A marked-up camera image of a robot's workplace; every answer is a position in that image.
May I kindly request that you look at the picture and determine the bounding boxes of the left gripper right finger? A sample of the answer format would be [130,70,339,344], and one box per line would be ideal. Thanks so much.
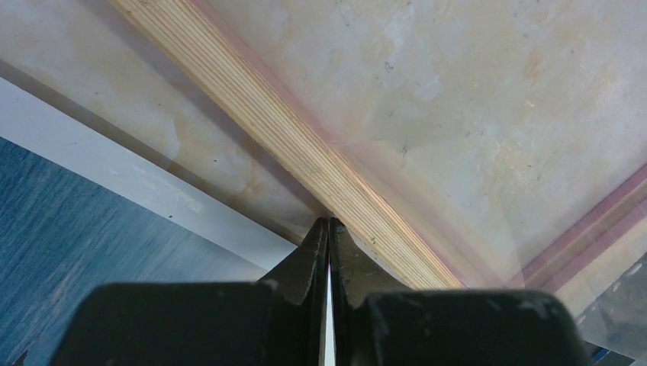
[329,218,592,365]

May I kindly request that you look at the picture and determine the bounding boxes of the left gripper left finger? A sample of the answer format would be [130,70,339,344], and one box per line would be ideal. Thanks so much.
[51,218,329,365]

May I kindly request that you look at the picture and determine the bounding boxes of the landscape photo print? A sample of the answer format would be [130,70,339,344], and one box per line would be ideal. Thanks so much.
[1,80,294,365]

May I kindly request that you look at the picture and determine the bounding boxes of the pink wooden picture frame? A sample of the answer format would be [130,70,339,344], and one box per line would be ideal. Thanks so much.
[114,1,467,287]

